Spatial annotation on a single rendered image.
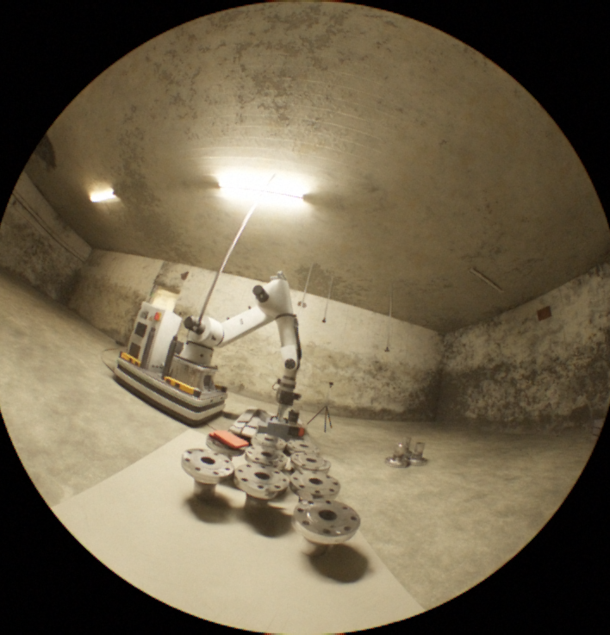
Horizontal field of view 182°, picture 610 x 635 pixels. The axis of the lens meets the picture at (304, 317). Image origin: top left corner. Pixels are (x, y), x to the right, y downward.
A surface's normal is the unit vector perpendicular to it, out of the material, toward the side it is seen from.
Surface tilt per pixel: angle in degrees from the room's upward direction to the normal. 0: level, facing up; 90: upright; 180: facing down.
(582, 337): 90
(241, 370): 90
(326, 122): 180
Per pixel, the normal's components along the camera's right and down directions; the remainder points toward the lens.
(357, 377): 0.13, -0.29
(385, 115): -0.22, 0.93
